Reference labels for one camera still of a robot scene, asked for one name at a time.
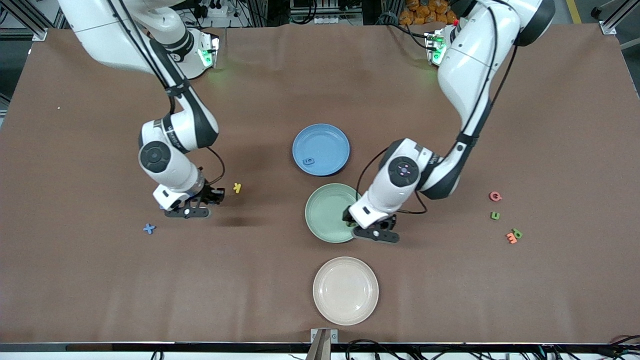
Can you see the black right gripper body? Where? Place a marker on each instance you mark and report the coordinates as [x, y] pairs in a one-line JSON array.
[[207, 193]]

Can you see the blue foam digit nine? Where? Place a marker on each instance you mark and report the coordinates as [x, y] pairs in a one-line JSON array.
[[309, 162]]

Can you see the blue foam letter X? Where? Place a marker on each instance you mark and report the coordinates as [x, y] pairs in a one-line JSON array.
[[149, 228]]

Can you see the orange foam letter E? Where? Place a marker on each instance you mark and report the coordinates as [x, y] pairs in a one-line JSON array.
[[511, 239]]

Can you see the green foam letter P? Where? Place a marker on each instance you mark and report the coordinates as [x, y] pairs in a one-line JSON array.
[[517, 233]]

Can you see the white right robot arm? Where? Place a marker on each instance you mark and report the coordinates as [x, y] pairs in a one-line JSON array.
[[110, 35]]

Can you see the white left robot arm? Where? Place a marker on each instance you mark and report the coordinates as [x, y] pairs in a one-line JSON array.
[[475, 55]]

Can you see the pale green round plate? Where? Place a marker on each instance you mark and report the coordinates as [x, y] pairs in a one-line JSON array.
[[325, 212]]

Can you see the yellow foam letter K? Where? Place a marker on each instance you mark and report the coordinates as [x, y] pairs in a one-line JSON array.
[[237, 188]]

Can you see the blue round plate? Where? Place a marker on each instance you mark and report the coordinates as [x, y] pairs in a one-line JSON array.
[[330, 145]]

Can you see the beige round plate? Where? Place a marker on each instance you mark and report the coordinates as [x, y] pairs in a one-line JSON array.
[[345, 291]]

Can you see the pink foam letter Q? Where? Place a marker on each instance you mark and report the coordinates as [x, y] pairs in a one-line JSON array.
[[491, 196]]

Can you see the base connector box green light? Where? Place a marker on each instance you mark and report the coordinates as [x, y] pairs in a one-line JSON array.
[[210, 52], [432, 47]]

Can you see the brown table cover mat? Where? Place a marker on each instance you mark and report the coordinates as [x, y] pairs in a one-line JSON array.
[[100, 300]]

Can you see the white power strip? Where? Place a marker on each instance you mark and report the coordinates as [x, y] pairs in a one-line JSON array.
[[217, 15], [325, 20]]

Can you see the bag of oranges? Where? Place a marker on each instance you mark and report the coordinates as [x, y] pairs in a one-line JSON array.
[[425, 12]]

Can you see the grey metal bracket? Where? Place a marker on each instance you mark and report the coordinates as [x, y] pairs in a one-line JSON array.
[[324, 345]]

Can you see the black table edge rail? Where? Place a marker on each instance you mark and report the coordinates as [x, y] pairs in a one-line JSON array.
[[200, 347]]

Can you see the aluminium frame post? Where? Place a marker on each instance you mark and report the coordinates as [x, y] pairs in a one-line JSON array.
[[607, 27], [40, 35]]

